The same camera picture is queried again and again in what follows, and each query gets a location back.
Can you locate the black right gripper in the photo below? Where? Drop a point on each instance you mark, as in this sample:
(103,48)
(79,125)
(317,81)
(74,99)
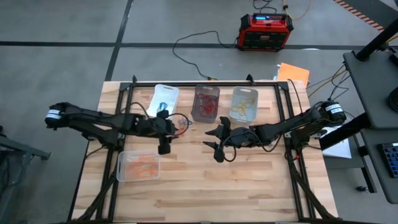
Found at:
(242,137)

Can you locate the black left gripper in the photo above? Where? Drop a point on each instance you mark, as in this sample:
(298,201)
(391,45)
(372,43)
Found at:
(152,127)

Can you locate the blue rubber band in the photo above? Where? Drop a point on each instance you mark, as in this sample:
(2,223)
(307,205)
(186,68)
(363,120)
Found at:
(168,105)
(190,123)
(159,107)

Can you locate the yellow rubber band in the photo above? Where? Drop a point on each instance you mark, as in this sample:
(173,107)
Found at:
(248,101)
(244,113)
(239,109)

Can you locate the orange rubber band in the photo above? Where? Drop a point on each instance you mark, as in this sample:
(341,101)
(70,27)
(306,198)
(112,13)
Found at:
(132,169)
(146,161)
(149,172)
(136,165)

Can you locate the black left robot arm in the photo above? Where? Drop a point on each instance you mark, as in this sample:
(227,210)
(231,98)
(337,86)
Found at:
(87,119)

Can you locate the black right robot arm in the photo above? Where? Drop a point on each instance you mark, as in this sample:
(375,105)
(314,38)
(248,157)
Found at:
(295,124)

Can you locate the off-white plastic basket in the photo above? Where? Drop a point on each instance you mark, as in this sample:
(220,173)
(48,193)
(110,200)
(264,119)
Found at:
(236,118)

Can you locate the white plastic basket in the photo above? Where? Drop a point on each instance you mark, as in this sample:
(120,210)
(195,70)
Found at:
(169,93)

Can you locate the clear plastic basket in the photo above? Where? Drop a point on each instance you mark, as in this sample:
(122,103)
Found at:
(124,158)

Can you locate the smoky grey plastic basket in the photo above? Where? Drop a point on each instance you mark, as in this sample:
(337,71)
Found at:
(214,90)

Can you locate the orange paper sheet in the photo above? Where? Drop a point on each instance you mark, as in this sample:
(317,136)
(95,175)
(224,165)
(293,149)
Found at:
(293,74)

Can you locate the red portable power station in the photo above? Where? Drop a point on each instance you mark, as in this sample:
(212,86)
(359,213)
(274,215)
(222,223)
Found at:
(264,37)

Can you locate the white papers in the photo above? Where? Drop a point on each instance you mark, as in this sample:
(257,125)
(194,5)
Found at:
(339,149)

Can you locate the black desk leg beam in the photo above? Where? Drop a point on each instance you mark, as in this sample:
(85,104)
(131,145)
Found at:
(345,132)

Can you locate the grey metal stand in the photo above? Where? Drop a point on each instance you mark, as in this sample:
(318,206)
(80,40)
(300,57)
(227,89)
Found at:
(18,149)

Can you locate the small black foot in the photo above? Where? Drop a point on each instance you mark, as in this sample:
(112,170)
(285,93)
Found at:
(361,188)

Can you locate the black keyboard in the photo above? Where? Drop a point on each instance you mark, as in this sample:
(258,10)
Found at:
(390,158)

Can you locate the black round object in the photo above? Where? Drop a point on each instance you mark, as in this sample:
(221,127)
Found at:
(395,104)

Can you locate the hazard striped floor strip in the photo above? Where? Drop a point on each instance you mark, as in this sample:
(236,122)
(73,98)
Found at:
(367,19)

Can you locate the black aluminium frame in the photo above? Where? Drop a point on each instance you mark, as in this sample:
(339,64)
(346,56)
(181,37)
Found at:
(186,83)

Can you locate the black vertical post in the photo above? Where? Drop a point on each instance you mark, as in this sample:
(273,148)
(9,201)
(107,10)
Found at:
(376,40)

